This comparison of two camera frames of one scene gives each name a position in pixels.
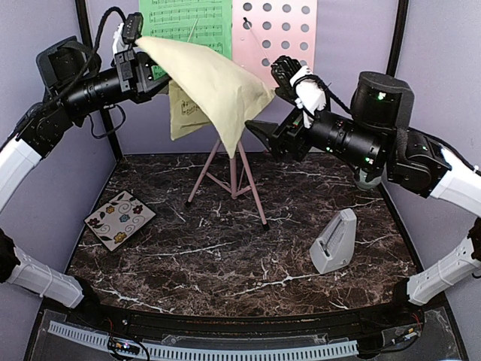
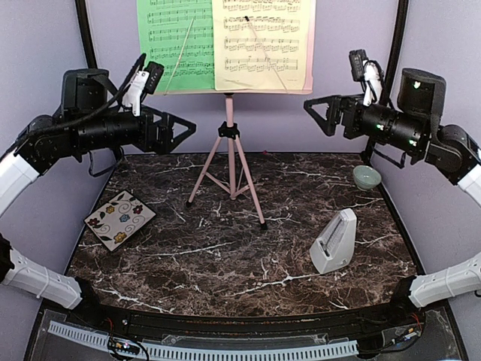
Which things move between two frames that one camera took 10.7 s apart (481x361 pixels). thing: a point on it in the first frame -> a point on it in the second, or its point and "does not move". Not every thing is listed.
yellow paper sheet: x=207 y=89 -> x=261 y=45
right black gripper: x=290 y=127 -> x=349 y=104
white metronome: x=335 y=247 does not move
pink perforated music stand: x=261 y=31 -> x=226 y=167
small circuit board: x=123 y=346 does not move
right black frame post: x=402 y=11 does not move
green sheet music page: x=208 y=22 does not move
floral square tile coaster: x=117 y=221 does not move
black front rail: x=250 y=326 does not move
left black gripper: x=135 y=74 -> x=163 y=143
